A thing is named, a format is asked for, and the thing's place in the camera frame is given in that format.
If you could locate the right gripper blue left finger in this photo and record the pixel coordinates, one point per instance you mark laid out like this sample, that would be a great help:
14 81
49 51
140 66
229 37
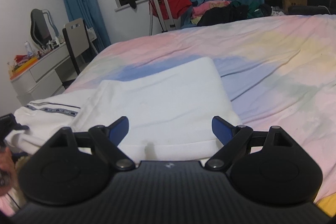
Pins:
107 138

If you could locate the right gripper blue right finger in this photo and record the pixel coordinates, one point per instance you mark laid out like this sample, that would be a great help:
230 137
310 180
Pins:
234 140

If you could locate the white sweatshirt with striped trim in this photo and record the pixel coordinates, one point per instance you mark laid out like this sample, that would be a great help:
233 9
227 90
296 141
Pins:
170 113

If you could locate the white dressing table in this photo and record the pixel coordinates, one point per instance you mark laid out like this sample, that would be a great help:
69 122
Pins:
45 78

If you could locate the cluttered items on dresser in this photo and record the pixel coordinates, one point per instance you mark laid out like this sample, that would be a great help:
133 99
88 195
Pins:
20 63

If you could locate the pastel tie-dye bed sheet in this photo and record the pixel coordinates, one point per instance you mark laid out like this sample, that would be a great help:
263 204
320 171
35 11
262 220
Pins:
278 73

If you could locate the grey black chair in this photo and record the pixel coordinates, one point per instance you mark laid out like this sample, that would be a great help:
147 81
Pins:
77 41

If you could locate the wavy vanity mirror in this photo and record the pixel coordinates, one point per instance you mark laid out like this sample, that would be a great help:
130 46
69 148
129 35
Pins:
39 30

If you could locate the green garment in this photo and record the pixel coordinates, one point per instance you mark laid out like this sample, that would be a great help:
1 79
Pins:
253 10

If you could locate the black garment pile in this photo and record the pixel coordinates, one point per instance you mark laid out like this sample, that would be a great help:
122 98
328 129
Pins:
222 15

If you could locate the pink garment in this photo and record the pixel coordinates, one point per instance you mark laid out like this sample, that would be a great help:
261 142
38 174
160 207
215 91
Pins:
199 11

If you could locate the red garment on rack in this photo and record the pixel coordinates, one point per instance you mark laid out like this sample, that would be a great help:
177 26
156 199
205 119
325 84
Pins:
177 8

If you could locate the black armchair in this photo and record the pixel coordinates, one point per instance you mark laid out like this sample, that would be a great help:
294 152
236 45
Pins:
313 7

